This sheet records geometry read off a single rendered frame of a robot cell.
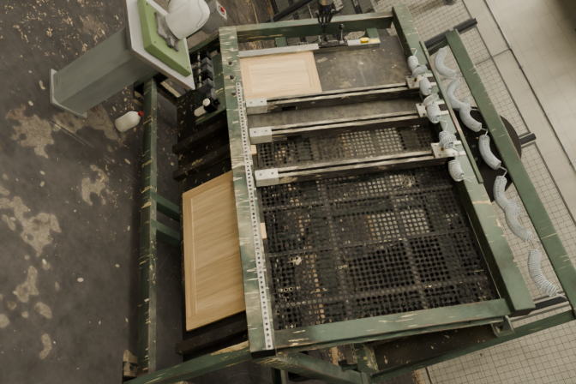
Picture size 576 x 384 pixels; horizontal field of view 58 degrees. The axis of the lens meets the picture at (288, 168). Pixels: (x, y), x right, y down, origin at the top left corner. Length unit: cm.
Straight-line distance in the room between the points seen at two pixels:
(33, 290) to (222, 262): 97
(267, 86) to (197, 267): 120
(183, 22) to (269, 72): 75
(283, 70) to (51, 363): 210
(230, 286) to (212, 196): 62
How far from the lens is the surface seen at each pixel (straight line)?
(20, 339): 264
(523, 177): 342
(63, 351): 277
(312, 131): 302
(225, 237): 305
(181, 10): 293
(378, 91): 325
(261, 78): 336
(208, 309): 297
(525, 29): 877
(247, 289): 254
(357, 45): 358
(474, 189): 290
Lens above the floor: 208
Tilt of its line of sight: 21 degrees down
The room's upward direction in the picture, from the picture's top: 65 degrees clockwise
